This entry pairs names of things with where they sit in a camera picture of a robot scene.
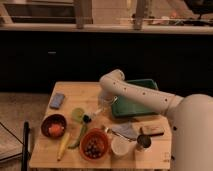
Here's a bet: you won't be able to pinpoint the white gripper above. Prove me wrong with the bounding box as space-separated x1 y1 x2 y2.
98 90 117 112

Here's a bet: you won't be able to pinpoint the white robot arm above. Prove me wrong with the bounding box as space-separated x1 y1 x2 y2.
99 69 213 171

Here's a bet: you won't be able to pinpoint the green plastic tray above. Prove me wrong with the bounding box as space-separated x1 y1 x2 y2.
111 79 158 118

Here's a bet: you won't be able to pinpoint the black knob object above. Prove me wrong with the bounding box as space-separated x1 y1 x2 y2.
83 115 92 123

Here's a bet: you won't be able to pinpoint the metal spoon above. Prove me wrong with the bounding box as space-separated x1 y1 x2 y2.
101 125 136 142

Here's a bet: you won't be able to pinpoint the green lime slice toy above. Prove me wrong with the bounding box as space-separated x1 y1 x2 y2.
71 108 85 123

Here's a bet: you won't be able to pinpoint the grey cloth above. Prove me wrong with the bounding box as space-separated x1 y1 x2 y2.
111 122 138 141

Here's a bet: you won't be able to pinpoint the wooden table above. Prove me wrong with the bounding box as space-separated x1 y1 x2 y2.
29 82 171 170

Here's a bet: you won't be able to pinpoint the orange bowl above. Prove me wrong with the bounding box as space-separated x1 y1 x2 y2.
79 128 109 162

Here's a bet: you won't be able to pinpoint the dark grapes in bowl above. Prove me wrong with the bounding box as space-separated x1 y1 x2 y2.
84 138 104 159

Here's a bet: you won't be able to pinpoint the white cup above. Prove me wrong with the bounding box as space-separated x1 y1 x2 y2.
111 137 130 157

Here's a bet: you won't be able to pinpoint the blue sponge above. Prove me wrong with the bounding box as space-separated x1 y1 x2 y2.
49 93 65 109

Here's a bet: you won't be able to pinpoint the dark red bowl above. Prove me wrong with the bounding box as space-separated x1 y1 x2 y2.
41 114 67 139

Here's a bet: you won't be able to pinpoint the orange fruit in bowl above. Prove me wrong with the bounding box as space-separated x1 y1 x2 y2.
49 124 63 137

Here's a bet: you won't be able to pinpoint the yellow banana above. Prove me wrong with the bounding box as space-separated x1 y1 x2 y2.
57 133 70 161

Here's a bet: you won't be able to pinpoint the black pole stand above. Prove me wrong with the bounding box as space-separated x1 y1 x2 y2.
21 122 30 171

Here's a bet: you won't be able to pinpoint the wooden brush black handle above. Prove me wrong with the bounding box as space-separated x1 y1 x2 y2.
140 125 164 137

